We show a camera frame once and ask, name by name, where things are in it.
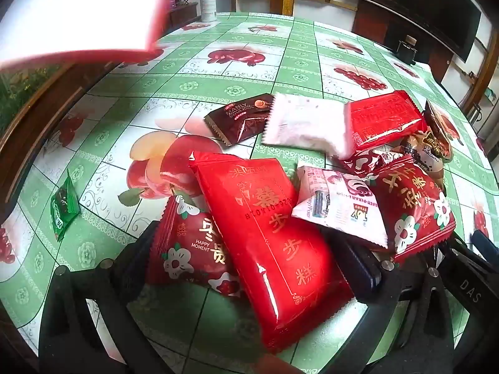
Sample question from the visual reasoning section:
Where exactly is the red flower-print snack packet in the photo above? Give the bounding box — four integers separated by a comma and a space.
368, 154, 457, 264
147, 194, 244, 297

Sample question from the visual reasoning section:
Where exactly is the dark brown gold snack packet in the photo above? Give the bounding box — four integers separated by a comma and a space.
423, 100, 453, 161

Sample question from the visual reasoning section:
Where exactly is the pink white snack packet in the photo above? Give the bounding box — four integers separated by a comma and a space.
292, 165, 390, 251

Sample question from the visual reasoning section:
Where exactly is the wooden television stand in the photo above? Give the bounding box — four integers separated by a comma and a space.
351, 0, 455, 84

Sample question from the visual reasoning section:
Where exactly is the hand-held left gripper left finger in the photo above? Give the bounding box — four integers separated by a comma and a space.
39, 220, 168, 374

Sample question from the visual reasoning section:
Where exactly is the dark wooden cabinet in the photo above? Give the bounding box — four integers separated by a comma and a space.
0, 60, 119, 219

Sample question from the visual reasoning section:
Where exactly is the red white patterned snack packet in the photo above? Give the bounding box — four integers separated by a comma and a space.
338, 147, 404, 180

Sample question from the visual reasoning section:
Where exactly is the black flat television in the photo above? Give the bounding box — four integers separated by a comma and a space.
354, 0, 483, 63

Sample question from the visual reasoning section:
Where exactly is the red cardboard box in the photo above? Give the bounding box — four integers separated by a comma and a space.
0, 0, 185, 73

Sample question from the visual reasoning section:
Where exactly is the plain white snack packet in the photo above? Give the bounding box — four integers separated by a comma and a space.
261, 92, 355, 159

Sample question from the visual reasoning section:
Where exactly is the green snack packet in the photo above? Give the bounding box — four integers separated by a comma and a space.
49, 169, 81, 242

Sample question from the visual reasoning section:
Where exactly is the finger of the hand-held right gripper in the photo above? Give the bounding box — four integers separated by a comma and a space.
471, 229, 499, 261

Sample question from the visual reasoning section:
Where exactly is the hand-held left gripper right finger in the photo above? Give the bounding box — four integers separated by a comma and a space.
322, 226, 457, 374

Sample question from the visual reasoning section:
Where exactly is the small dark glass bottle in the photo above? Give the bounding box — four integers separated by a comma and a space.
397, 35, 419, 65

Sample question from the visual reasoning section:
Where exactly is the large red snack packet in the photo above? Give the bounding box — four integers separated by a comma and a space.
188, 151, 355, 354

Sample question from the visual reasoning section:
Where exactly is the green fruit-print tablecloth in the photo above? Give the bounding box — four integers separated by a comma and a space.
0, 11, 494, 367

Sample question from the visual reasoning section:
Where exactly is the red gold-print snack packet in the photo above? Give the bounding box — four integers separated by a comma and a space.
344, 90, 428, 151

